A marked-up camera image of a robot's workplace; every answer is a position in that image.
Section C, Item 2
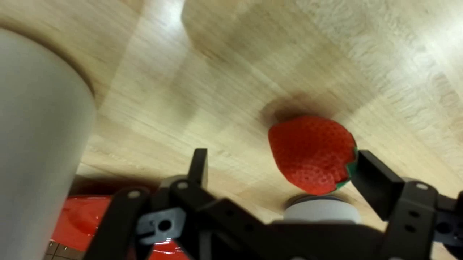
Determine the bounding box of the tall white cup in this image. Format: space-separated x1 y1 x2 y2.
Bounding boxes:
0 24 98 260

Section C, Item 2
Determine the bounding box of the red plate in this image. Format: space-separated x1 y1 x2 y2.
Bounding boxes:
49 193 191 260

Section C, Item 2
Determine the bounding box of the red toy strawberry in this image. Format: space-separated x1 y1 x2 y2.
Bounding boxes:
266 112 360 196

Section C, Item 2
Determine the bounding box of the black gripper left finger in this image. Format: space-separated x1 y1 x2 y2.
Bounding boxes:
187 147 210 190

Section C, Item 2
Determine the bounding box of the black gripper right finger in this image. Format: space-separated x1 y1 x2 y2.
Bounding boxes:
349 149 406 224

